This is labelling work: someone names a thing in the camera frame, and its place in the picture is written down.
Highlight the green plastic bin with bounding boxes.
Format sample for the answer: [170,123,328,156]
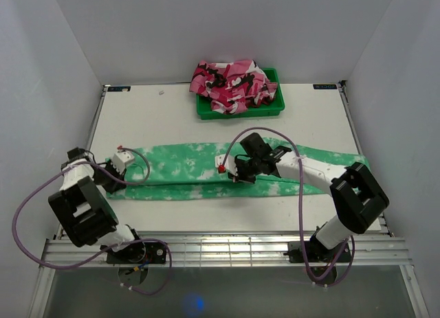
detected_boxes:
[195,67,285,120]

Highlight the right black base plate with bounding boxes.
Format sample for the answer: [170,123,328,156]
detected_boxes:
[283,241,351,263]

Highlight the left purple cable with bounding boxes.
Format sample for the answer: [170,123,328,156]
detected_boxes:
[12,146,173,295]

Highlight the green white tie-dye trousers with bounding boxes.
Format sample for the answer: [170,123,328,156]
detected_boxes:
[105,141,372,201]

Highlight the aluminium frame rail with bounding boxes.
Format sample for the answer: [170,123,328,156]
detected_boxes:
[38,230,413,269]

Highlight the blue table label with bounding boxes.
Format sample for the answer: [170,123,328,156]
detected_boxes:
[313,84,338,90]
[107,86,131,92]

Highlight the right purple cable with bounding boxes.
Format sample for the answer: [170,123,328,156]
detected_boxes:
[219,126,355,288]

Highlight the right blue table label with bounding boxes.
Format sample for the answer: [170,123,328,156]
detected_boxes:
[313,84,338,90]

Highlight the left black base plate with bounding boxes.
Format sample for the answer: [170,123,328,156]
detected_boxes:
[105,242,166,265]

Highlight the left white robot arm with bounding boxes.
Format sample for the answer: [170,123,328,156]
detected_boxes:
[48,146,150,264]

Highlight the pink camouflage trousers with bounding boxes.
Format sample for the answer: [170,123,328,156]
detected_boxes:
[189,60,278,115]

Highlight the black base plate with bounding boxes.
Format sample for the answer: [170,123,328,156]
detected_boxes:
[105,242,166,265]
[283,241,351,263]

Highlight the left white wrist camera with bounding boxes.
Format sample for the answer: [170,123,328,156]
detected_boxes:
[110,146,135,174]

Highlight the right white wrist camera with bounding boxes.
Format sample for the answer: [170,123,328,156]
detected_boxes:
[214,155,238,177]

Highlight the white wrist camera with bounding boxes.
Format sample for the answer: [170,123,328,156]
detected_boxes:
[110,146,135,174]
[214,155,238,177]

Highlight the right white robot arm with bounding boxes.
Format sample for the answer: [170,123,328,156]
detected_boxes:
[217,133,390,262]

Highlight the left blue table label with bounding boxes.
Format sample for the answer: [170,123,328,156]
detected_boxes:
[107,86,131,92]

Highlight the purple cable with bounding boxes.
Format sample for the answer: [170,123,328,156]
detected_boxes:
[12,146,173,295]
[219,126,355,288]

